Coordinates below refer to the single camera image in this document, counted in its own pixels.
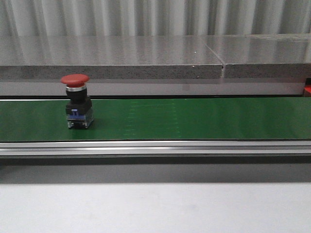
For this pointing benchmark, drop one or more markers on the grey stone slab left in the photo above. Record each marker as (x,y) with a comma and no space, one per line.
(31,58)

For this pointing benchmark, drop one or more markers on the grey stone slab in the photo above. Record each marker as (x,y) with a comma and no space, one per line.
(31,58)
(279,56)

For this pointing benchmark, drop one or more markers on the red push button on table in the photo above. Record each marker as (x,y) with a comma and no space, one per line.
(79,110)

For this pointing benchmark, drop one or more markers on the white panel under slab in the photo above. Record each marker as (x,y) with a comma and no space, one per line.
(157,88)

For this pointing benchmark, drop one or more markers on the green conveyor belt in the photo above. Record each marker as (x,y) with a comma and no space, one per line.
(171,119)

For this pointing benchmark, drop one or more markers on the grey stone slab right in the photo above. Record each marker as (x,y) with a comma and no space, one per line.
(279,56)

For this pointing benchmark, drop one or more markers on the red object at edge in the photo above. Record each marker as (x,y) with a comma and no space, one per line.
(307,91)

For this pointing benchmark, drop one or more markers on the grey pleated curtain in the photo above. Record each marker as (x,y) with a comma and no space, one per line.
(153,17)

